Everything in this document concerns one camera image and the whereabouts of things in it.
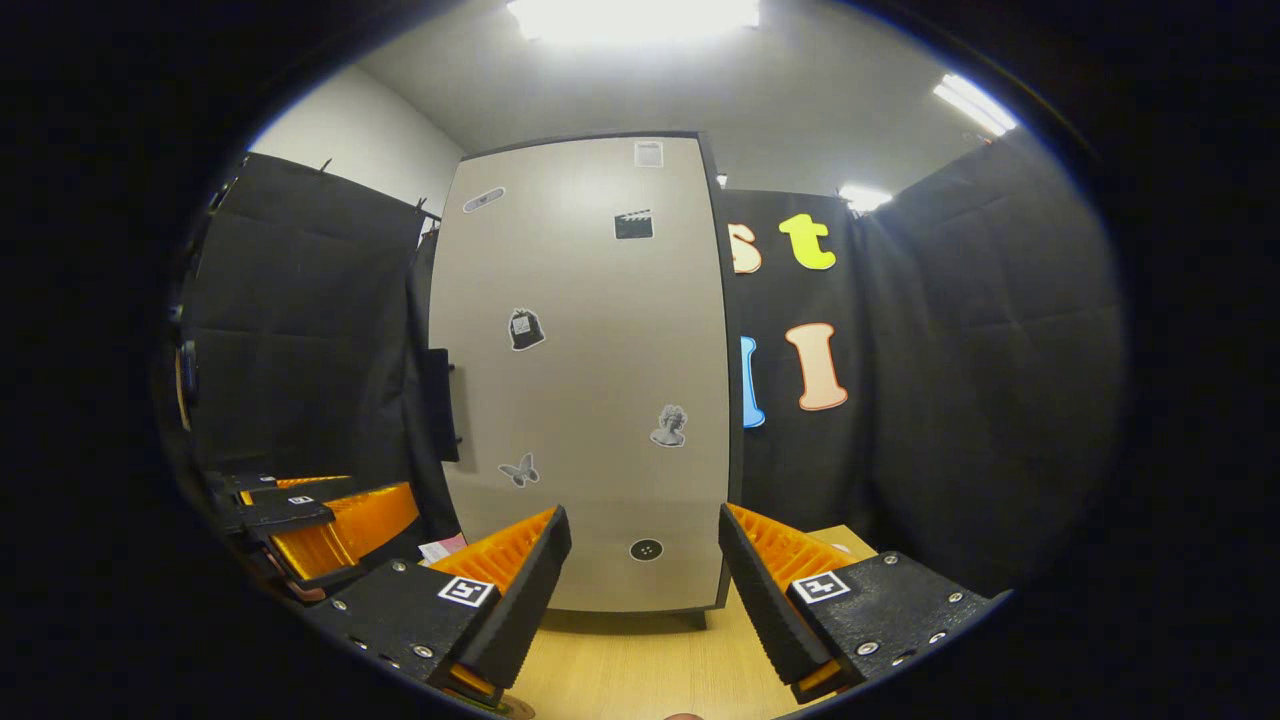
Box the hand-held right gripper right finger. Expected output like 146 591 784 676
718 503 1011 706

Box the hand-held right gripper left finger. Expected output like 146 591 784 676
300 505 573 706

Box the black cabinet door handle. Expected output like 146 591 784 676
425 347 463 463

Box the grey cabinet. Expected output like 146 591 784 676
420 130 746 629

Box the black backdrop cloth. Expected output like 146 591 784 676
180 130 1126 601

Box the long ceiling tube light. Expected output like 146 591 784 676
932 73 1019 138

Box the large ceiling light panel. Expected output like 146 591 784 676
505 0 761 46

